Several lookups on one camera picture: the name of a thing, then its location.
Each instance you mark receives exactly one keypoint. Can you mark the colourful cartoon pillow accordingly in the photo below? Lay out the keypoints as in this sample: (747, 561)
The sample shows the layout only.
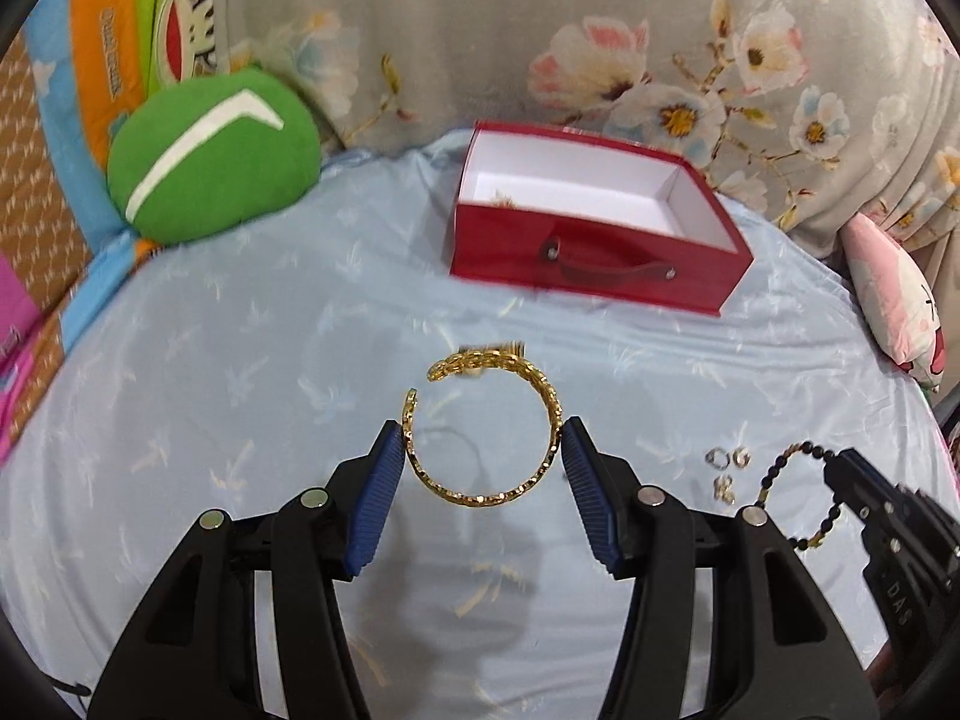
(97, 75)

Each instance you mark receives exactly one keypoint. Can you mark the pink printed pillow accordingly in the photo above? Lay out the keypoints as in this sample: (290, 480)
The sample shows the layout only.
(892, 292)

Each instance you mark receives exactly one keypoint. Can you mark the small silver earring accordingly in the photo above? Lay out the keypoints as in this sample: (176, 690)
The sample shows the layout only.
(724, 486)

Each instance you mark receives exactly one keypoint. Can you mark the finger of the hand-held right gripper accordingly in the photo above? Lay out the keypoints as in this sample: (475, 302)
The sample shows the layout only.
(855, 469)
(851, 502)

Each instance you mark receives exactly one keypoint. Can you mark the brown patterned cloth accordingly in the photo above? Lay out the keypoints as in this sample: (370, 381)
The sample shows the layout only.
(30, 165)

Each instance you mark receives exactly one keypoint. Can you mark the red box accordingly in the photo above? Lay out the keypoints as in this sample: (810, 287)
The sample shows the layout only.
(510, 247)

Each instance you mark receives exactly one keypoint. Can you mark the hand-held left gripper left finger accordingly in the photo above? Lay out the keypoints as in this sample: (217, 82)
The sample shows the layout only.
(375, 495)

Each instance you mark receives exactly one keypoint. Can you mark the pink cloth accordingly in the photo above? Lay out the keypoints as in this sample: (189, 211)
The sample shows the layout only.
(15, 315)

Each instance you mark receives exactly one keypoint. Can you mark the small gold jewelry piece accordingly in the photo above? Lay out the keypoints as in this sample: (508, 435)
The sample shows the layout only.
(504, 202)

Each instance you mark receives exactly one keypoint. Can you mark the grey floral blanket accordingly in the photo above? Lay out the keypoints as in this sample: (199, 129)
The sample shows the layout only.
(487, 30)

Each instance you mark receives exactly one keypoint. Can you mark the green cushion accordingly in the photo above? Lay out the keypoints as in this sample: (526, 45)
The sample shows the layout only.
(225, 165)

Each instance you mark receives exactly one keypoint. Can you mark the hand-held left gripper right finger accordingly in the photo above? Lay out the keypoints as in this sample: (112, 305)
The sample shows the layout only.
(589, 487)

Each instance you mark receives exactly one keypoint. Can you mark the light blue bedsheet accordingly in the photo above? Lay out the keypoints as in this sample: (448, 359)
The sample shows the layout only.
(225, 390)

